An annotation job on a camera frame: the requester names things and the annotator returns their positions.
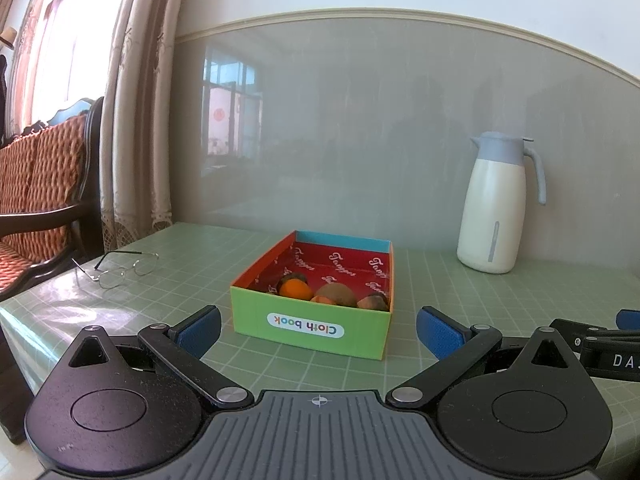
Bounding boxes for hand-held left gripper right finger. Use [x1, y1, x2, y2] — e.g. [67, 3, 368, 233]
[386, 306, 581, 407]

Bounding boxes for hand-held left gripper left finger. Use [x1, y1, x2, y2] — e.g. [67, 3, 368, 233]
[67, 305, 254, 409]

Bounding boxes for colourful cardboard box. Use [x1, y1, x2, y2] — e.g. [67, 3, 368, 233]
[230, 230, 396, 362]

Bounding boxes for orange mandarin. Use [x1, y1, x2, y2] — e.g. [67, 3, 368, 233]
[279, 280, 314, 300]

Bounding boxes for brown kiwi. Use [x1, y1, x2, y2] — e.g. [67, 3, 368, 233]
[317, 283, 357, 307]

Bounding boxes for green checked tablecloth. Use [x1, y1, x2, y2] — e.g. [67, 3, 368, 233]
[0, 222, 640, 471]

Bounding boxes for white thermos jug blue lid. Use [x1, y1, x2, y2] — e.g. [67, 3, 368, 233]
[456, 131, 547, 275]

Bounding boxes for wooden sofa patterned cushions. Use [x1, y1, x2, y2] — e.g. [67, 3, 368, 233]
[0, 96, 106, 303]

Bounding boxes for beige lace curtain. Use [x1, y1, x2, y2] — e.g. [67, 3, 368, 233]
[10, 0, 191, 256]

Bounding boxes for wire-rimmed eyeglasses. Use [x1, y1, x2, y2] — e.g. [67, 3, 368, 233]
[71, 251, 161, 289]

